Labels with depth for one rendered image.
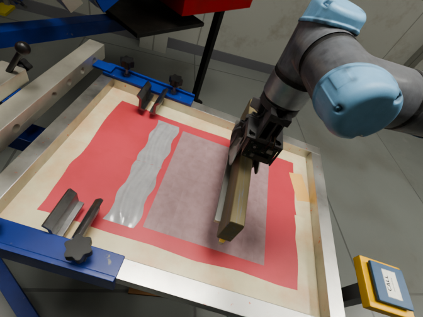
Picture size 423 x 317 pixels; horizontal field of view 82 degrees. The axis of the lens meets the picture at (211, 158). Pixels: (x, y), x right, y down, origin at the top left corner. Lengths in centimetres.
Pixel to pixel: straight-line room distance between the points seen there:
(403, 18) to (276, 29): 148
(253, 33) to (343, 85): 302
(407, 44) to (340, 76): 391
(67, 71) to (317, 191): 80
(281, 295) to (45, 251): 49
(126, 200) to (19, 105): 33
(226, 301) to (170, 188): 29
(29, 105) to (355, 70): 65
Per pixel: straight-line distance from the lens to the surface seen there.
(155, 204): 62
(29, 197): 66
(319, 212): 77
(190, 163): 71
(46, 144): 69
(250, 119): 47
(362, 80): 28
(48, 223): 54
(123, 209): 61
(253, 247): 65
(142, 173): 66
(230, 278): 60
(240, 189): 47
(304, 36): 37
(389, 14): 382
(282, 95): 40
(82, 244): 48
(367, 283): 82
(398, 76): 34
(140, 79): 88
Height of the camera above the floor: 150
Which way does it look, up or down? 48 degrees down
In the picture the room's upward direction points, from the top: 25 degrees clockwise
